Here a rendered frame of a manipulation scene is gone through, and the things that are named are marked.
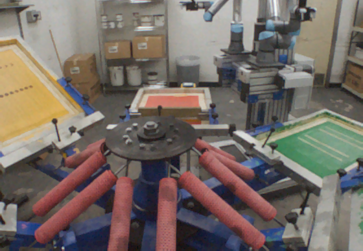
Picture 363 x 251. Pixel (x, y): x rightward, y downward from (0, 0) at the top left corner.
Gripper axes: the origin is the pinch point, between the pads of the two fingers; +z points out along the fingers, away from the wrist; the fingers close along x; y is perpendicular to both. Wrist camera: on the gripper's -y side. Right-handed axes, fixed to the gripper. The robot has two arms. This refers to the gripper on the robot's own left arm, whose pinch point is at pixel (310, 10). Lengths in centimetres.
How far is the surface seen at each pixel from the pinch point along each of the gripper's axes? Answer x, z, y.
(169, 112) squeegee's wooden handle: 86, -5, 53
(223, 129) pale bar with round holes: 52, 16, 57
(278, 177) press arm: 26, 41, 74
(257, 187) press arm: 37, 50, 72
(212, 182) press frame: 56, 63, 58
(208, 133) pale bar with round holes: 61, 17, 59
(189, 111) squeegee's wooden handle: 74, -6, 55
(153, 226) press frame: 75, 90, 56
